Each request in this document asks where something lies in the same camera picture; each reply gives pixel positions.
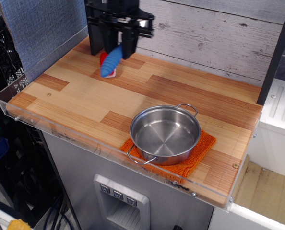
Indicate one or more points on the orange knitted cloth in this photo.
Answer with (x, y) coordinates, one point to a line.
(180, 172)

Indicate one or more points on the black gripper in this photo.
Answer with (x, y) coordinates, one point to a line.
(114, 16)

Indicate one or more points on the blue handled metal spoon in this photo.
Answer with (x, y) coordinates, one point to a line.
(111, 61)

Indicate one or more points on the stainless steel pot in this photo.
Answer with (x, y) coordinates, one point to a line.
(164, 134)

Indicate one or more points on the black vertical post right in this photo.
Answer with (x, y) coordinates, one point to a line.
(272, 69)

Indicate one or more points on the red and white toy sushi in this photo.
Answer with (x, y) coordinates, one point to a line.
(102, 59)

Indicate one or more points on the silver toy fridge front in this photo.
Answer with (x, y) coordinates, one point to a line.
(169, 207)

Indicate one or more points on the grey ice dispenser panel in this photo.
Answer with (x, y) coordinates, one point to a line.
(122, 207)

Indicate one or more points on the white plastic cabinet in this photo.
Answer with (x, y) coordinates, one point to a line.
(259, 202)

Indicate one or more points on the blue fabric panel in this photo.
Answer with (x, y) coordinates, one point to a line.
(43, 31)

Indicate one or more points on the clear acrylic table guard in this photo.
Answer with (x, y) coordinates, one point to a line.
(72, 102)

